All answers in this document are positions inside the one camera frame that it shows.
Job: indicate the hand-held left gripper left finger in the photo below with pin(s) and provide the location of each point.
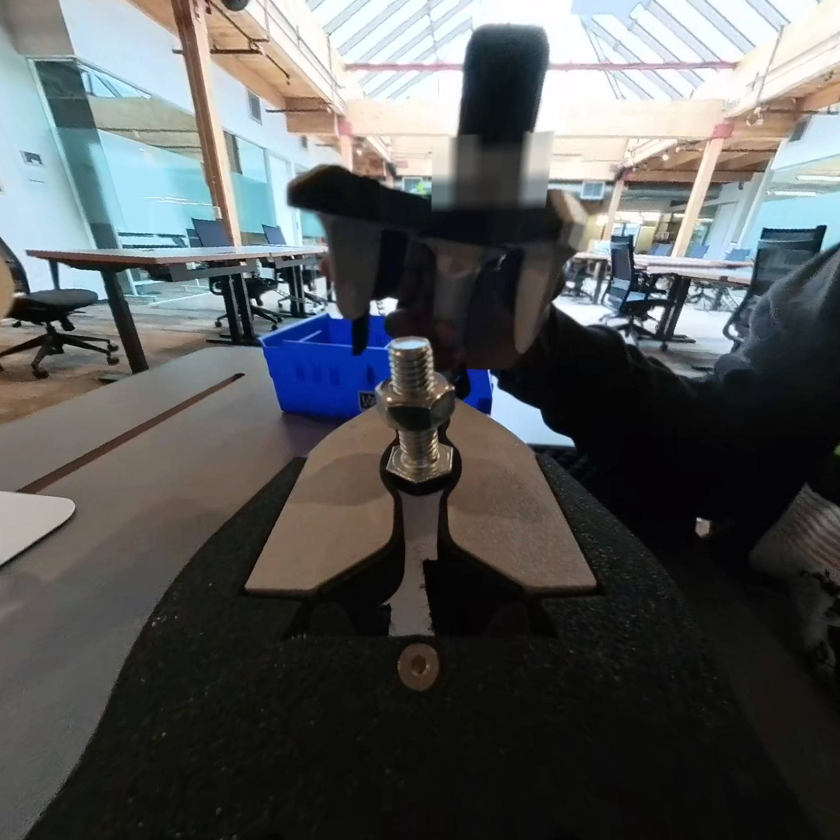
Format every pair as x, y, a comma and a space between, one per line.
321, 512

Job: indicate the black mesh office chair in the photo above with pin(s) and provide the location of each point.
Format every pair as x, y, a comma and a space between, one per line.
787, 262

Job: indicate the silver hex nut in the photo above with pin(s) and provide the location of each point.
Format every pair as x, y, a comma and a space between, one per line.
413, 403

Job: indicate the silver bolt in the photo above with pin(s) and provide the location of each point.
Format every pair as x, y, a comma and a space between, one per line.
412, 354

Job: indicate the wooden top office desk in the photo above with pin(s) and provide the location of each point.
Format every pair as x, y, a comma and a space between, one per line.
164, 257
689, 269

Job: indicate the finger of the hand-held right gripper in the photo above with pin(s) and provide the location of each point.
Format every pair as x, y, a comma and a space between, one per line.
538, 289
351, 269

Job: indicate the blue plastic bin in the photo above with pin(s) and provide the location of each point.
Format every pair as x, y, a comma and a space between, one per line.
315, 380

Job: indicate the person's right hand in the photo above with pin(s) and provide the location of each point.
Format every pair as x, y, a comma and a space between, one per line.
413, 325

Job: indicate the wooden pillar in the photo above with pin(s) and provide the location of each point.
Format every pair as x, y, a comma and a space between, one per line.
699, 190
203, 118

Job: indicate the person's torso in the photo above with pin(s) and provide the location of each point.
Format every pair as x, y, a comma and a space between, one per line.
800, 544

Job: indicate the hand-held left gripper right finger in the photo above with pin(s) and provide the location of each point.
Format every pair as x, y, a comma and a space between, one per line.
518, 512

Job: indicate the person's right forearm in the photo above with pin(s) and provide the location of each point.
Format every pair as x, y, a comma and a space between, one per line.
623, 407

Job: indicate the blue back office chair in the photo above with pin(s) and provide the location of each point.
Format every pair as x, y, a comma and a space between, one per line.
213, 233
275, 235

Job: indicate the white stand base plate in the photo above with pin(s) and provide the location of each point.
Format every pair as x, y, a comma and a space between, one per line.
29, 525

